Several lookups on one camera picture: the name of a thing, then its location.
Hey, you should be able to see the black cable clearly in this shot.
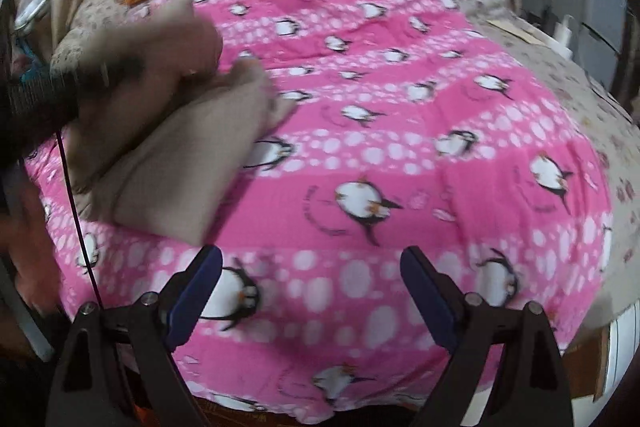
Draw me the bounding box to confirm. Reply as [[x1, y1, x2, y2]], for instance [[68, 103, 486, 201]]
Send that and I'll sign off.
[[55, 129, 106, 310]]

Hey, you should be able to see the silver metal object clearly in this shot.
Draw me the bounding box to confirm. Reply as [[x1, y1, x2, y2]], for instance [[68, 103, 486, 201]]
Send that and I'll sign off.
[[14, 0, 52, 34]]

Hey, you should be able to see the blue plastic bag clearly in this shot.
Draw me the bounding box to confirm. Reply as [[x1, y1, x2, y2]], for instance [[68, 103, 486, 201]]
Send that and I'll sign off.
[[12, 34, 48, 80]]

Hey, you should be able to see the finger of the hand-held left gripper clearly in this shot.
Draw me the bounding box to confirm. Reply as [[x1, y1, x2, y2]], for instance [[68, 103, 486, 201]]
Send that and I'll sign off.
[[75, 57, 149, 90]]

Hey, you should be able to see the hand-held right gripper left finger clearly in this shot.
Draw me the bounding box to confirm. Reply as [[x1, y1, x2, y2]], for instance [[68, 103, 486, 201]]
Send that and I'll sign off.
[[46, 244, 223, 427]]

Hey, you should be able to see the khaki zip jacket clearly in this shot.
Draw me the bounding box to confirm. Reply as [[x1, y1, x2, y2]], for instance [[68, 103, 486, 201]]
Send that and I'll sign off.
[[50, 0, 301, 248]]

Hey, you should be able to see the beige cardboard piece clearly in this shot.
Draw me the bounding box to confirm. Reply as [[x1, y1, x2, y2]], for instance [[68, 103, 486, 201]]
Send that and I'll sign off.
[[487, 19, 547, 48]]

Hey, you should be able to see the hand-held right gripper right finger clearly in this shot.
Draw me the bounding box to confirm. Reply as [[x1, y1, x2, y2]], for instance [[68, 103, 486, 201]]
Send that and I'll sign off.
[[400, 246, 576, 427]]

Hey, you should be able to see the white ribbed panel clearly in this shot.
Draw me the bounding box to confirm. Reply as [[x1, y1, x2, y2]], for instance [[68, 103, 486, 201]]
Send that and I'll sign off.
[[606, 301, 640, 400]]

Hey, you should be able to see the person's left forearm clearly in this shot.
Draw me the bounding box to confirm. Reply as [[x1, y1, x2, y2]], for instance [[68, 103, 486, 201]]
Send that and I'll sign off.
[[0, 177, 66, 323]]

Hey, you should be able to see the pink penguin print blanket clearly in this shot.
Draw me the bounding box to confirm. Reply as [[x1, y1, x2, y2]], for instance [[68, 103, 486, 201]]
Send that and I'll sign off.
[[25, 0, 616, 425]]

